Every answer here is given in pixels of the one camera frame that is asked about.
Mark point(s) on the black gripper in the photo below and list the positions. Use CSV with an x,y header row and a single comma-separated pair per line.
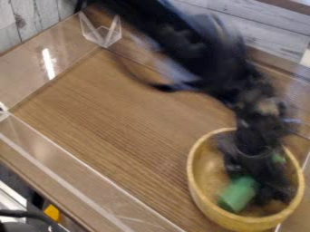
x,y
248,157

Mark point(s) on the brown wooden bowl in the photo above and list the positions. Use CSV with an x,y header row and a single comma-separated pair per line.
x,y
207,181

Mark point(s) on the green rectangular block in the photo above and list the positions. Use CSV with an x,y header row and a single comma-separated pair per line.
x,y
236,194

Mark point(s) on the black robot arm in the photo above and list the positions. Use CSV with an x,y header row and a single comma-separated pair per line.
x,y
212,55

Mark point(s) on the yellow tag on equipment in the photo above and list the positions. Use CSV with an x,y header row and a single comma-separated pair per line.
x,y
52,212

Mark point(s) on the clear acrylic enclosure wall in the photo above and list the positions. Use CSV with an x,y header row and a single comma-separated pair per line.
x,y
89,198

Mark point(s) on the clear acrylic corner bracket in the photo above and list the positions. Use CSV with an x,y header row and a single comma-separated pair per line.
x,y
103,36

